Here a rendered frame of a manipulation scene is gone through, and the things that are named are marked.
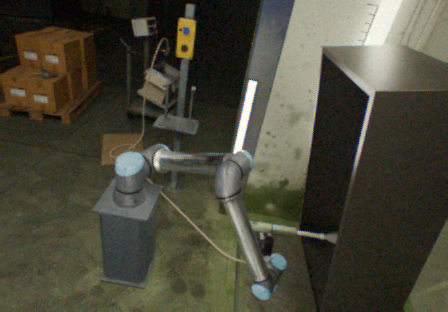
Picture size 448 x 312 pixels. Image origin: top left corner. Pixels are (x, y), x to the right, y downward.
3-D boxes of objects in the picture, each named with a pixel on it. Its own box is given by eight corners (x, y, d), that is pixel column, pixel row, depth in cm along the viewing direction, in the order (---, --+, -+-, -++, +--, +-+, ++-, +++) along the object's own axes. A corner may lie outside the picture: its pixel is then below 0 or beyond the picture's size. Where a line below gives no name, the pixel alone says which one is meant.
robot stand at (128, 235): (98, 281, 183) (91, 210, 151) (117, 243, 209) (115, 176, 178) (144, 289, 183) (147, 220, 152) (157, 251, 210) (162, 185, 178)
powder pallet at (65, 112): (50, 83, 437) (48, 74, 430) (102, 90, 446) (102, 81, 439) (1, 116, 334) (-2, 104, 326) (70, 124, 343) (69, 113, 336)
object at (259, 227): (241, 248, 181) (248, 223, 169) (241, 242, 185) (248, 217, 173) (315, 259, 181) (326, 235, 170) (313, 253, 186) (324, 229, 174)
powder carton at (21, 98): (24, 92, 363) (18, 65, 346) (47, 95, 367) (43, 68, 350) (6, 104, 331) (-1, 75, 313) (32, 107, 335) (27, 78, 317)
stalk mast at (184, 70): (177, 186, 276) (196, 5, 195) (175, 190, 271) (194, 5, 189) (171, 185, 276) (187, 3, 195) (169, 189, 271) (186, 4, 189)
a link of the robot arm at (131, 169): (109, 183, 157) (108, 158, 148) (133, 170, 170) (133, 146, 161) (128, 196, 151) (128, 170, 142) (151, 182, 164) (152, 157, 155)
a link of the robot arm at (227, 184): (222, 170, 114) (273, 305, 126) (237, 158, 124) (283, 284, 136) (201, 173, 122) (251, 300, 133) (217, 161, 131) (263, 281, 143)
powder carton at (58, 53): (60, 62, 379) (56, 34, 361) (81, 65, 380) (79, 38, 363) (43, 69, 346) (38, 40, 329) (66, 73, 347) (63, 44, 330)
